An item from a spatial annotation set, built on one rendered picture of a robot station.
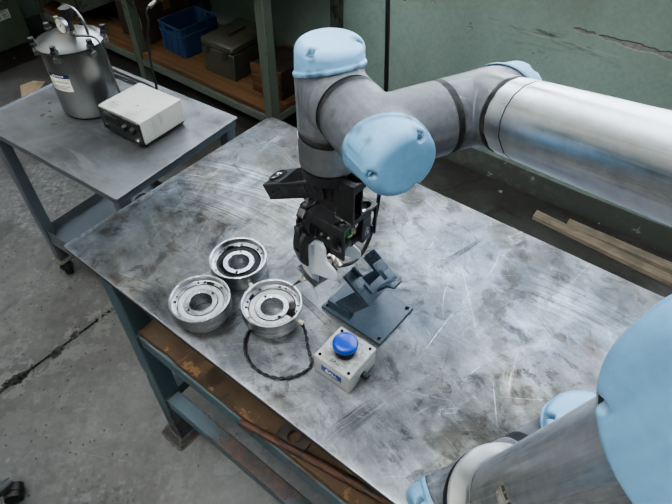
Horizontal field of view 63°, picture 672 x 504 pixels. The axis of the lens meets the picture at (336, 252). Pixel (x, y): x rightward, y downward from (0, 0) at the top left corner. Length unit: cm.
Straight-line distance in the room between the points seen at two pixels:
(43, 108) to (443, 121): 154
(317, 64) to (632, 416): 42
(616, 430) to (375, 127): 32
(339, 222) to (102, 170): 100
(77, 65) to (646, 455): 162
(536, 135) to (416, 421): 51
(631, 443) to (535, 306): 78
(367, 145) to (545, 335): 60
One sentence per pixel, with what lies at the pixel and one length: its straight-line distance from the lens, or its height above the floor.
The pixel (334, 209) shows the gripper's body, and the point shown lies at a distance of 69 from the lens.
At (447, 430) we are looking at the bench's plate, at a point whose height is 80.
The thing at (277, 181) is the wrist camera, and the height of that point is 110.
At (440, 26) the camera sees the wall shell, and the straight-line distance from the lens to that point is 244.
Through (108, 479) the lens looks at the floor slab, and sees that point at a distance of 180.
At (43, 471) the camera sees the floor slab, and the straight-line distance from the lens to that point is 189.
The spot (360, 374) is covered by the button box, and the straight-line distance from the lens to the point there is 87.
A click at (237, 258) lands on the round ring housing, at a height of 82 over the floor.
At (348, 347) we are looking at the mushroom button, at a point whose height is 87.
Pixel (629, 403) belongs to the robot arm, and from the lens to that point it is 26.
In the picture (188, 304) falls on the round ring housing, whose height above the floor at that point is 83.
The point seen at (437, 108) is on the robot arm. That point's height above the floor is 129.
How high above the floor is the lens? 157
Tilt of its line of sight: 46 degrees down
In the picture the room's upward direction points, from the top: straight up
